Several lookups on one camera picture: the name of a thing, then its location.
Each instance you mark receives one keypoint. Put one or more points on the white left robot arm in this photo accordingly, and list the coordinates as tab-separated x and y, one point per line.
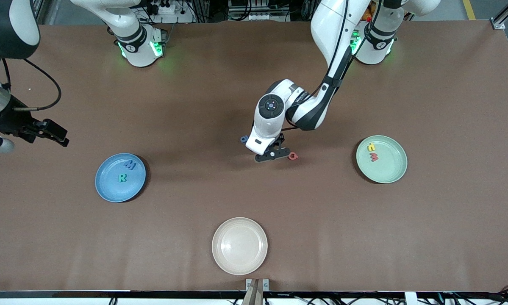
270	127

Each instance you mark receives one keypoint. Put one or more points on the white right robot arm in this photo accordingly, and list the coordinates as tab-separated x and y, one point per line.
139	46

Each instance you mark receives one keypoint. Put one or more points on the red foam letter Q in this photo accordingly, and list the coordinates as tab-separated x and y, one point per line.
295	157

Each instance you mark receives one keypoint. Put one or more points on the teal foam letter R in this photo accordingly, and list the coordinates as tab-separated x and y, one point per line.
121	178

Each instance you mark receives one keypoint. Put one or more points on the white bracket plate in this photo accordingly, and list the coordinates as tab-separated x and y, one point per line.
410	298

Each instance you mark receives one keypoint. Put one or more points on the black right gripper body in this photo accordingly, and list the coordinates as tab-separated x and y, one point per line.
13	121

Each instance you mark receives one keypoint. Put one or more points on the metal table edge bracket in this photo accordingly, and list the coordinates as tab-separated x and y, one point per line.
265	284

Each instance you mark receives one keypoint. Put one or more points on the blue plate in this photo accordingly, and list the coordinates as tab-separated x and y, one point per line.
114	188

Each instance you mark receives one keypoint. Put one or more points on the white power strip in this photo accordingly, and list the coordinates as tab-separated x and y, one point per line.
258	17
177	18

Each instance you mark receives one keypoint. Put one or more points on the aluminium frame profile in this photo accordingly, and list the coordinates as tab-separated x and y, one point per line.
42	12
500	23

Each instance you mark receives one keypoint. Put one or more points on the blue foam letter W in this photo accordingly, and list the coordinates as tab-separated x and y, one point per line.
129	164

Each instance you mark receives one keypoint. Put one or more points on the red foam letter m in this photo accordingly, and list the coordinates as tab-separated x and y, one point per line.
374	157

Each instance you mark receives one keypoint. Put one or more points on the beige plate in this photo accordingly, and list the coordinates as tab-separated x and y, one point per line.
240	246

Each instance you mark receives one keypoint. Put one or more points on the green plate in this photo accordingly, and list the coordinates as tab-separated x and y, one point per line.
385	169

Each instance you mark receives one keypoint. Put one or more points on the yellow foam letter h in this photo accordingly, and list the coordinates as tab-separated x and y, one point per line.
371	147

